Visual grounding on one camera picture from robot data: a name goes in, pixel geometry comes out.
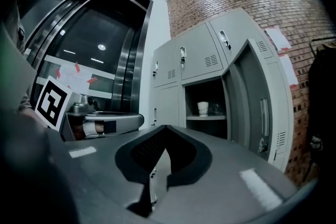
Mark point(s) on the black hanging garment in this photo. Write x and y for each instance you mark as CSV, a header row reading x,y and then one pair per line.
x,y
323,99

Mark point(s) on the grey metal locker cabinet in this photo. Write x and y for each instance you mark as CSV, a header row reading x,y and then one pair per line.
x,y
197,60

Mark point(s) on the black cabinet key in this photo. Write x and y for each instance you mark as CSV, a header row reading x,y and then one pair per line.
x,y
229,46
182,61
153,74

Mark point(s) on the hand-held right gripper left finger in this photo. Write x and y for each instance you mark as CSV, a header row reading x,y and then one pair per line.
x,y
105,178

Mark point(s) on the white paper sheet red tape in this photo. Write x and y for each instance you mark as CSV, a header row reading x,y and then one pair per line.
x,y
278,38
288,70

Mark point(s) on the black clothes rack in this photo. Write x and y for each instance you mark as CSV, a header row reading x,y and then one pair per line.
x,y
323,39

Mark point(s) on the white paper cup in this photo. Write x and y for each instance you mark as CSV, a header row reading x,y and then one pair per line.
x,y
203,108

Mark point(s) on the person's clothed torso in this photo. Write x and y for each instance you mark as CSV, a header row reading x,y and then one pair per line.
x,y
15,73

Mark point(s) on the white notice with red tape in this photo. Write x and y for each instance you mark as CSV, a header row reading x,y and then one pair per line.
x,y
73,76

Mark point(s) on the black elevator door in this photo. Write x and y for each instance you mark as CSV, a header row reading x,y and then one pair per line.
x,y
105,29

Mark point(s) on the locker door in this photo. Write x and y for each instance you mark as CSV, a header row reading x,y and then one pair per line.
x,y
249,102

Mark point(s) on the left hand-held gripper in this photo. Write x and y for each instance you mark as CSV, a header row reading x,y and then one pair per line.
x,y
51,102

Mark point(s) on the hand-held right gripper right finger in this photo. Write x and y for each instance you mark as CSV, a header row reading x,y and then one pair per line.
x,y
223,178

